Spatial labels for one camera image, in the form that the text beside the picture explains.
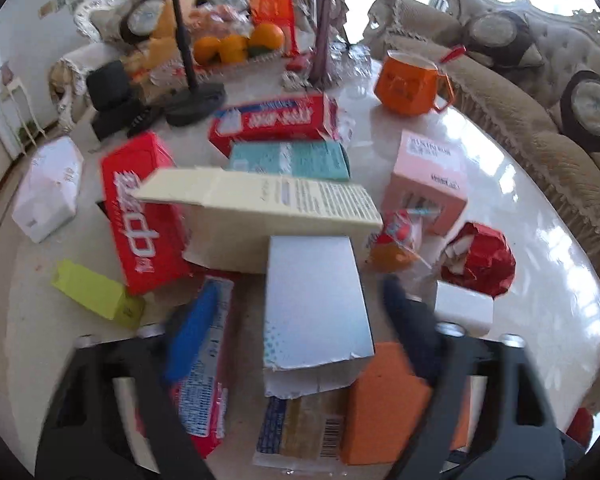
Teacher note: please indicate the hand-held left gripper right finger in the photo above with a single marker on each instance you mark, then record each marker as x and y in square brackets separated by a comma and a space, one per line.
[412, 340]

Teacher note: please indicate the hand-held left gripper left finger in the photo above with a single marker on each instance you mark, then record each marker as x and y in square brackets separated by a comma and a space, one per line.
[192, 330]

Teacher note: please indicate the white silver cardboard box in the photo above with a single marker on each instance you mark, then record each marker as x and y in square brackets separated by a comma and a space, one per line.
[315, 300]

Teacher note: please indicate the long cream cardboard box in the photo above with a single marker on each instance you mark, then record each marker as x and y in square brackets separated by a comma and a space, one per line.
[260, 210]

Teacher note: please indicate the teal cartoon cardboard box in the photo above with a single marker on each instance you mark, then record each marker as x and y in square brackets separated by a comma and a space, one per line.
[300, 157]

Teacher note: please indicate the small white box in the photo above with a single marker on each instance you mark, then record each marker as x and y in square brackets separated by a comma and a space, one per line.
[462, 307]

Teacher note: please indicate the orange cardboard box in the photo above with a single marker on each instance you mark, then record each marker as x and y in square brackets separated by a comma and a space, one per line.
[385, 400]

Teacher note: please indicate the red printed packet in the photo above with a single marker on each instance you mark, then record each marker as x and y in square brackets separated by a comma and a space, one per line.
[205, 410]

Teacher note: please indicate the orange snack packet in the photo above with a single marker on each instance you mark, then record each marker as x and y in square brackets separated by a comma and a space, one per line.
[395, 242]

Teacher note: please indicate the yellow-green small box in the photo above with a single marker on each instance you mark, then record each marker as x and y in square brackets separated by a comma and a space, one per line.
[95, 292]

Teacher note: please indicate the crumpled red wrapper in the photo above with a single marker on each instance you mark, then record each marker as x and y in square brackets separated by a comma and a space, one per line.
[485, 260]

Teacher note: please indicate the large red cardboard box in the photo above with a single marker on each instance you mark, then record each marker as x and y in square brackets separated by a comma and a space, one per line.
[140, 220]

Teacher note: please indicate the clear biscuit packet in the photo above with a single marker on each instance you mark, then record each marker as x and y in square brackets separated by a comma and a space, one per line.
[300, 430]

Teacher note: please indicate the pink cardboard box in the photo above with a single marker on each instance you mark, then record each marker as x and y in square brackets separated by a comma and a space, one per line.
[427, 170]

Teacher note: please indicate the white tissue pack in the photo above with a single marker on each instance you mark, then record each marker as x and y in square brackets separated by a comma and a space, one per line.
[47, 185]

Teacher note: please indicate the black sunglasses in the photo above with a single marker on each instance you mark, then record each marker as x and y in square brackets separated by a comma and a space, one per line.
[142, 119]

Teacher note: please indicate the red toothpaste box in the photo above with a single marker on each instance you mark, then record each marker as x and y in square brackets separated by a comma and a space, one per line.
[275, 122]

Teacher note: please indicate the black phone stand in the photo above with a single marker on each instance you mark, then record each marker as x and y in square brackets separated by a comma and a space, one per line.
[195, 105]

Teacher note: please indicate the beige ornate sofa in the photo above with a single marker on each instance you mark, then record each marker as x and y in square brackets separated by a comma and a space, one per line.
[505, 110]

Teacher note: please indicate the orange mug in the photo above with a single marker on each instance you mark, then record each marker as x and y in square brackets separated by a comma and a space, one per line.
[405, 85]

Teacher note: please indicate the black round speaker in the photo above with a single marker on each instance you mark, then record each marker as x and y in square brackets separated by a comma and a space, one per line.
[111, 85]

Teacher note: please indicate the woven coaster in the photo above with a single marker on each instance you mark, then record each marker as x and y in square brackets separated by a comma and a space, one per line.
[292, 81]

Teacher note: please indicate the glass fruit tray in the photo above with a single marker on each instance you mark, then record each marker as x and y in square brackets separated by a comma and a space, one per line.
[260, 61]

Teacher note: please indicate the orange fruit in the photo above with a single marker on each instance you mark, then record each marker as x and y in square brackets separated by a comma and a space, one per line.
[207, 50]
[234, 49]
[269, 36]

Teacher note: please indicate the white side table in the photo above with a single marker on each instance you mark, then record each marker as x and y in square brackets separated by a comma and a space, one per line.
[22, 105]

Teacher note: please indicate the clear glass cup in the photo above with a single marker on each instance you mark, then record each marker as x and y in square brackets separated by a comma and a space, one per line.
[361, 60]
[341, 60]

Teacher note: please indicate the small red box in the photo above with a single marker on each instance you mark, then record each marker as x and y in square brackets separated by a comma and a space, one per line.
[297, 64]

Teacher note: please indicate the cream ornate sofa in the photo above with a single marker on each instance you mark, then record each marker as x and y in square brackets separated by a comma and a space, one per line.
[80, 60]

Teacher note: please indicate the yellow cushion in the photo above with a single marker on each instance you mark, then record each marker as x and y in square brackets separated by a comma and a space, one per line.
[162, 30]

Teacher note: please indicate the clear snack bag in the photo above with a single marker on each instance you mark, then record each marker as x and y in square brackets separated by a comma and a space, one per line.
[220, 20]

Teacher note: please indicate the pink small vase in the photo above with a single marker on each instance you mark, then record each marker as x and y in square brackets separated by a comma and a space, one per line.
[6, 72]

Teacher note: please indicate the dark purple vase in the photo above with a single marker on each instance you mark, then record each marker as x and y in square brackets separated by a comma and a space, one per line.
[321, 35]

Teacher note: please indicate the red sign card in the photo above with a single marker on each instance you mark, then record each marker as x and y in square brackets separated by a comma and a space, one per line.
[275, 5]

